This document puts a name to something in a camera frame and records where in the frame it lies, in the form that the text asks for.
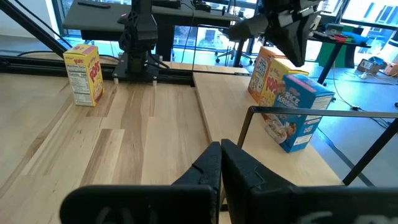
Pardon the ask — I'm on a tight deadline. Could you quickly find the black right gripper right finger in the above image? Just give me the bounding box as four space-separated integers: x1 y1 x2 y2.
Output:
221 138 398 224

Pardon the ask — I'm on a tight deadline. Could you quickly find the black desk with mouse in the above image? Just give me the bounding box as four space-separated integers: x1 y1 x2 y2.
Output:
62 0 158 41

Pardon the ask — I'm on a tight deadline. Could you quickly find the black aluminium table frame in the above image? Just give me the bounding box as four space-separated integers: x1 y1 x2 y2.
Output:
0 55 195 85

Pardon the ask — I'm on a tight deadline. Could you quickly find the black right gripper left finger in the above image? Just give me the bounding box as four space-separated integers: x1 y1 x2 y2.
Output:
58 141 223 224

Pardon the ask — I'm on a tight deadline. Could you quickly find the wooden shelf with black frame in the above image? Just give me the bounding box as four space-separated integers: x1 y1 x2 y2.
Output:
191 24 398 187

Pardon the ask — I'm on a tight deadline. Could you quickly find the black backlit keyboard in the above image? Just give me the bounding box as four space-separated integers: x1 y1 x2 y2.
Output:
151 0 182 9

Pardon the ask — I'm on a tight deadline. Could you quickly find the black desk with keyboard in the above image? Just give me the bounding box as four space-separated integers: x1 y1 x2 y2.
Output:
152 0 242 68

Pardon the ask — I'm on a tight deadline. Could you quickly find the black flat bar device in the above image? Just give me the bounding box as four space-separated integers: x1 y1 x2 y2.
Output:
77 0 112 9

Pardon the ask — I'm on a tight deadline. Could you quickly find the black desk clamp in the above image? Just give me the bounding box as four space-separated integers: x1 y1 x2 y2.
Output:
191 0 213 13

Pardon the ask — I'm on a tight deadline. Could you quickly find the black diagonal frame strut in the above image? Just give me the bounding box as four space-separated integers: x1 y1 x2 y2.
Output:
0 0 68 58

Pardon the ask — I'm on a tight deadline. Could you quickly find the blue Rice Krispies cereal box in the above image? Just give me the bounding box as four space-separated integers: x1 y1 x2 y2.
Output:
264 73 336 154

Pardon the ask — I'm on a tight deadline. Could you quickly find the office chair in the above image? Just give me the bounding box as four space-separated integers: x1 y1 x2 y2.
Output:
214 37 249 65

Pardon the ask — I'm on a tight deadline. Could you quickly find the yellow Pops cereal box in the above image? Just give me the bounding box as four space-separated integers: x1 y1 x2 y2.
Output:
258 57 310 108
62 44 104 108

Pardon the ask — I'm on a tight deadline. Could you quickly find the black side table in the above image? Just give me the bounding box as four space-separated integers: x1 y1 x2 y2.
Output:
309 23 373 85

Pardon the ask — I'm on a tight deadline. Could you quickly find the brown cardboard box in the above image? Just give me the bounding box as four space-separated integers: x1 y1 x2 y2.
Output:
356 58 379 74

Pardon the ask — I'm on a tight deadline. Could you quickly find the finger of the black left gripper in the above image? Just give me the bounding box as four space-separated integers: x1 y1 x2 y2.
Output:
266 12 322 68

